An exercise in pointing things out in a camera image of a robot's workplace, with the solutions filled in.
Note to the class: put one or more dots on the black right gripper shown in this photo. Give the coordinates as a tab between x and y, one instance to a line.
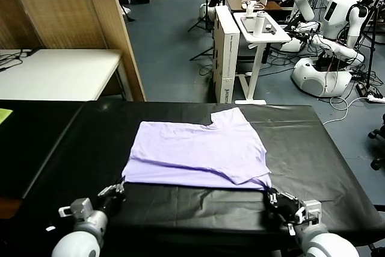
282	211

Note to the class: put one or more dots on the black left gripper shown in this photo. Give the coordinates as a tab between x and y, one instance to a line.
112	203

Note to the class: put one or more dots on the lavender printed t-shirt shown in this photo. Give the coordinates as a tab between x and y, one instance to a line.
195	148

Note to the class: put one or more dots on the white humanoid robot raised arm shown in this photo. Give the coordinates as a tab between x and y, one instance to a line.
305	7

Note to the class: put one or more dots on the small white round robot base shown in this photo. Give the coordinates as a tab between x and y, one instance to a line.
205	11

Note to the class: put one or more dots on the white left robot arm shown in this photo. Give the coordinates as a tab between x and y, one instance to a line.
81	239

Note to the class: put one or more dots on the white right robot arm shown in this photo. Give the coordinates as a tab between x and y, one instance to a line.
325	245

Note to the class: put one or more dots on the black table cover sheet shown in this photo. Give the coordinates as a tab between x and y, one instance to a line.
300	136

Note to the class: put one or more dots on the glossy black side table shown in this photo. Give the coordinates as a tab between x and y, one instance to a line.
30	148

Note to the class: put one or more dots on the black office chair base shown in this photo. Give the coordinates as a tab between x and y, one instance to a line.
377	135

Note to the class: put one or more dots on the white rectangular table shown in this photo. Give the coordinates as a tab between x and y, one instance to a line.
60	73

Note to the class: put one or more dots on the yellow-green paper sheet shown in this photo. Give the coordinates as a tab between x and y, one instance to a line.
4	115

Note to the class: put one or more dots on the white power strip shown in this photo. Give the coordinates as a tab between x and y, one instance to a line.
376	98

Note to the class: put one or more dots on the tall white cardboard box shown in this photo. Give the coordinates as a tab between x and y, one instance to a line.
225	58

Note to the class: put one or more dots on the white rolling side table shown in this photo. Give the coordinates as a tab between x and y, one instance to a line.
270	38

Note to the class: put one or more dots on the black heavy tripod stand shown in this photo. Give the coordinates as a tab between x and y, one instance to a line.
370	58

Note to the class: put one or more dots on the small black device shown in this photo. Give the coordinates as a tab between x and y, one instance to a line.
270	29

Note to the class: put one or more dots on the white cylindrical bottle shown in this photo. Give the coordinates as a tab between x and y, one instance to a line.
259	25

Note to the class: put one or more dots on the grey tablet computer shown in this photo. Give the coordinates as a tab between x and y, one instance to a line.
248	25

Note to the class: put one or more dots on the white humanoid robot dark joints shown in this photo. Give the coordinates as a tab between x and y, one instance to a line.
337	19

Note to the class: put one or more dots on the thin black tripod stand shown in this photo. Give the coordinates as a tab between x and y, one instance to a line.
207	13

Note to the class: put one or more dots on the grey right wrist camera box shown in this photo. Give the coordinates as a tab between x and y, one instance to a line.
311	210

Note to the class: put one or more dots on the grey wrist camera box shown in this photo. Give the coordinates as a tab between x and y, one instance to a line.
78	207
311	210

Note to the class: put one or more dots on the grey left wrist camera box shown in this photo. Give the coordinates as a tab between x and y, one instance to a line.
78	207

